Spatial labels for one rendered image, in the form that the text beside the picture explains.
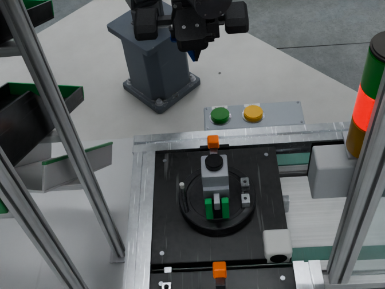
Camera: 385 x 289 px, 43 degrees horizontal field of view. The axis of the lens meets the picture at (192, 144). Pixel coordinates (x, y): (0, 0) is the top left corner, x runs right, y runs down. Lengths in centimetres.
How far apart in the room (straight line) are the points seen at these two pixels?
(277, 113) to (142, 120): 34
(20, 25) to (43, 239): 24
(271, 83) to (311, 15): 168
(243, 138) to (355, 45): 181
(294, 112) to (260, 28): 179
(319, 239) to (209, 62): 60
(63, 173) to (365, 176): 43
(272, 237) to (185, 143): 29
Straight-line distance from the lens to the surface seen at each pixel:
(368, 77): 53
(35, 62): 61
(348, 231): 71
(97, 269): 101
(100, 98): 129
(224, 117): 104
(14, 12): 57
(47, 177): 72
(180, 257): 86
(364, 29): 287
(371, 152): 57
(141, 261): 88
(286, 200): 92
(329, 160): 64
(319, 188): 66
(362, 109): 56
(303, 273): 86
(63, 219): 109
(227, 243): 87
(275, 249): 84
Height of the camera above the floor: 174
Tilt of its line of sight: 51 degrees down
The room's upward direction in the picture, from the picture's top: 8 degrees counter-clockwise
